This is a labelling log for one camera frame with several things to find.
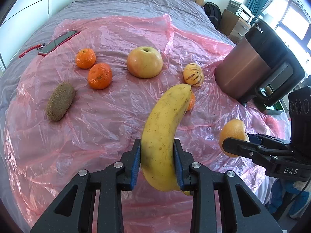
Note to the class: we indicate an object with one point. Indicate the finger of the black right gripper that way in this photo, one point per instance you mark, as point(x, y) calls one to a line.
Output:
point(259, 156)
point(267, 142)

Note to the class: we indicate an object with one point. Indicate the yellow purple-striped pepino melon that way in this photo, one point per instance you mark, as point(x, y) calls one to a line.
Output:
point(193, 75)

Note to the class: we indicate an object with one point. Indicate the large yellow-red apple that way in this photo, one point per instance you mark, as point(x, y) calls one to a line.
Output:
point(144, 62)

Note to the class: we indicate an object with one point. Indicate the small mandarin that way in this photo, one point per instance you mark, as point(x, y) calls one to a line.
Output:
point(85, 58)

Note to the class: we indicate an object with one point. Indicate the black backpack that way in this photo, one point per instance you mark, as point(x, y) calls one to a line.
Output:
point(214, 14)

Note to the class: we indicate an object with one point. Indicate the smartphone with red case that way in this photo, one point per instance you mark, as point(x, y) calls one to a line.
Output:
point(44, 49)

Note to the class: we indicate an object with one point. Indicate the blue white gloved right hand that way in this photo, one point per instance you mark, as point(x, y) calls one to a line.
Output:
point(288, 193)

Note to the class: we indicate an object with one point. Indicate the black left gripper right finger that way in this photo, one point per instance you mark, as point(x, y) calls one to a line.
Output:
point(220, 197)

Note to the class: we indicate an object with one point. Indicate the brown kiwi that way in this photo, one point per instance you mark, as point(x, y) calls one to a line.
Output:
point(60, 101)

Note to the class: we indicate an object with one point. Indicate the wooden drawer cabinet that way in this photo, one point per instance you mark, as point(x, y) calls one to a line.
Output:
point(233, 26)

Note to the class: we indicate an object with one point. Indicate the yellow banana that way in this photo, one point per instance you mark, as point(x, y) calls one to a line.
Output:
point(158, 135)

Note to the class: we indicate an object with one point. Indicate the white wardrobe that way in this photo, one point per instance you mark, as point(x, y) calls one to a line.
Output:
point(23, 19)

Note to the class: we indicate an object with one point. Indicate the large mandarin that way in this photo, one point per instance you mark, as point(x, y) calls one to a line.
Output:
point(100, 76)

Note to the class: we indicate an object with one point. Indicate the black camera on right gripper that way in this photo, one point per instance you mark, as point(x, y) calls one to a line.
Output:
point(300, 109)

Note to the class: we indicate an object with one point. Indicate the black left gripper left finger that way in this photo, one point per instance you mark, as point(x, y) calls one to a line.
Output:
point(73, 208)

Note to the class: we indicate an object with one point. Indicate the pink plastic sheet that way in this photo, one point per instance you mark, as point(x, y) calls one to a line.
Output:
point(109, 113)

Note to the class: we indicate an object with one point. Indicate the grey bed cover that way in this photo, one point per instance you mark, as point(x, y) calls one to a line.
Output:
point(121, 4)

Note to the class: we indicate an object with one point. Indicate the small orange-yellow apple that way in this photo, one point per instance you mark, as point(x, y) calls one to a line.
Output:
point(233, 129)

